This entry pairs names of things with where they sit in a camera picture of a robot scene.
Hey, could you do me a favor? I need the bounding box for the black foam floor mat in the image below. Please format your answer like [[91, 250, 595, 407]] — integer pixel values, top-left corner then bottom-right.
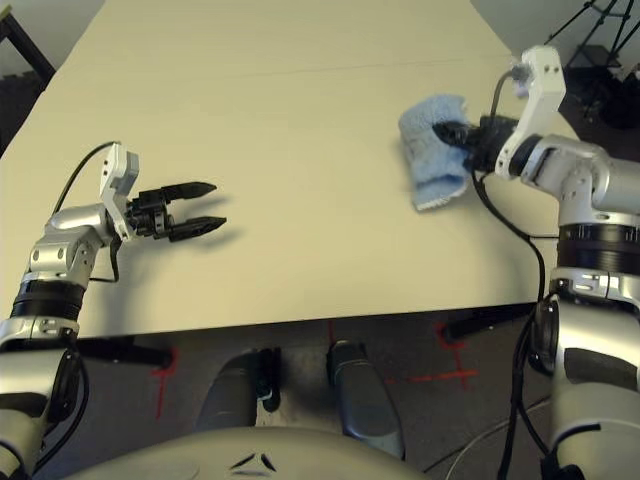
[[0, 73, 47, 157], [564, 64, 640, 161]]

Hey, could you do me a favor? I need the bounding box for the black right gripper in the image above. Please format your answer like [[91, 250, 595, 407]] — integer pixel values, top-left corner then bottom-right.
[[433, 117, 519, 174]]

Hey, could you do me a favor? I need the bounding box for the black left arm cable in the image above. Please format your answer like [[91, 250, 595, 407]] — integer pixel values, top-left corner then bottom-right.
[[52, 141, 121, 285]]

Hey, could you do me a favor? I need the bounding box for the white floor cable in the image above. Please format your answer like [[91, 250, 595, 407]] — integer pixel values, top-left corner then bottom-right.
[[423, 394, 551, 480]]

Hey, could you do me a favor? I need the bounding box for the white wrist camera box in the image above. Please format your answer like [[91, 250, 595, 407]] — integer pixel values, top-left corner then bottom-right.
[[98, 142, 140, 239], [495, 45, 568, 177]]

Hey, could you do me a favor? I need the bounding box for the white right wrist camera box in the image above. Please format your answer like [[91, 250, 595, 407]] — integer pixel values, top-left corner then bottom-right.
[[495, 45, 568, 177]]

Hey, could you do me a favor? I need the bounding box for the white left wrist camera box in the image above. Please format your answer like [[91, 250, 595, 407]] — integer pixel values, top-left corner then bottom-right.
[[98, 142, 140, 239]]

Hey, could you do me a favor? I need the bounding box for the blue terry cloth rag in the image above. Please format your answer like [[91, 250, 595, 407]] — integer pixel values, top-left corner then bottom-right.
[[398, 93, 471, 211]]

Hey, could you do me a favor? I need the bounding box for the black table foot bar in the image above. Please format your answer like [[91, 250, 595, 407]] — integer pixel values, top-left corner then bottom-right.
[[444, 301, 537, 345], [77, 337, 174, 370]]

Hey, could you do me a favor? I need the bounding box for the side table with black frame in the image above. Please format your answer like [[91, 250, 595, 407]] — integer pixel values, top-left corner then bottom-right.
[[0, 0, 56, 87]]

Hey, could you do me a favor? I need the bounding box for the grey robot right leg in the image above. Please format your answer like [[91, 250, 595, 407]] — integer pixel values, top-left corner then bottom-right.
[[325, 339, 405, 459]]

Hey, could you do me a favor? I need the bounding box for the black tripod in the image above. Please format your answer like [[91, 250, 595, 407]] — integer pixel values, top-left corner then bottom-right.
[[544, 0, 640, 126]]

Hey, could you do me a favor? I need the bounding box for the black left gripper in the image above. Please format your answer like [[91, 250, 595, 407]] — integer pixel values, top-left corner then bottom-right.
[[125, 182, 229, 242]]

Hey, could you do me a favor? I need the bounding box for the grey robot torso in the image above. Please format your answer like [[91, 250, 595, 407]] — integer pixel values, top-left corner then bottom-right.
[[69, 424, 426, 480]]

